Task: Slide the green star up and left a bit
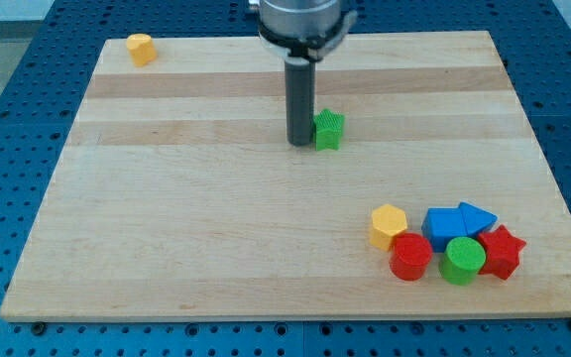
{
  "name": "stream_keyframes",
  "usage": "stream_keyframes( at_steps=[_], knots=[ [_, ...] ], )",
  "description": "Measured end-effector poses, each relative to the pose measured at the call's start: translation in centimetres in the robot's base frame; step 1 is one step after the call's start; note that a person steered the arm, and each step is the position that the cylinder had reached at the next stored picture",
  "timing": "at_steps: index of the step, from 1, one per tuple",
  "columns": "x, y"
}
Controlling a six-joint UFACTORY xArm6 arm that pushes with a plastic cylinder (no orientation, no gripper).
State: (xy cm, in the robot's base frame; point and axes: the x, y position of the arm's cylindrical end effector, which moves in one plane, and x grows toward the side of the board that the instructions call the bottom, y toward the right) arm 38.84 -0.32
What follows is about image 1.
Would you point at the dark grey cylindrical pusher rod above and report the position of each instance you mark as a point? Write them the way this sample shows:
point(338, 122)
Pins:
point(299, 102)

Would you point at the green star block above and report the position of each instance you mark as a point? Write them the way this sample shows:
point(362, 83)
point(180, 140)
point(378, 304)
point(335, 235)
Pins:
point(329, 129)

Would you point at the red star block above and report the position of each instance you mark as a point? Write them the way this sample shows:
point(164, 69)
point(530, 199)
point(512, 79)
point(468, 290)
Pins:
point(502, 251)

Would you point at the yellow heart block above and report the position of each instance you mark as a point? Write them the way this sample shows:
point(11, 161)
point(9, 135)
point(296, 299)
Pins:
point(141, 49)

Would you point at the yellow hexagon block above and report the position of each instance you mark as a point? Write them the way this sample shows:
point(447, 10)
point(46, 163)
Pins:
point(387, 222)

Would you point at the wooden board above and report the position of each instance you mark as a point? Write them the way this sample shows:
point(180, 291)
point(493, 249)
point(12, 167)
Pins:
point(177, 197)

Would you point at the blue cube block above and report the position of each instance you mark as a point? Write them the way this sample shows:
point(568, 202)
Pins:
point(441, 225)

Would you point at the red cylinder block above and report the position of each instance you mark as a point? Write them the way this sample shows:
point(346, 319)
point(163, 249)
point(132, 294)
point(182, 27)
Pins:
point(410, 257)

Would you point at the blue triangle block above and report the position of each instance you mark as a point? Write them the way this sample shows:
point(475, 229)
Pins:
point(476, 219)

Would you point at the green cylinder block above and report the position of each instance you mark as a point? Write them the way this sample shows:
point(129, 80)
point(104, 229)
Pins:
point(462, 261)

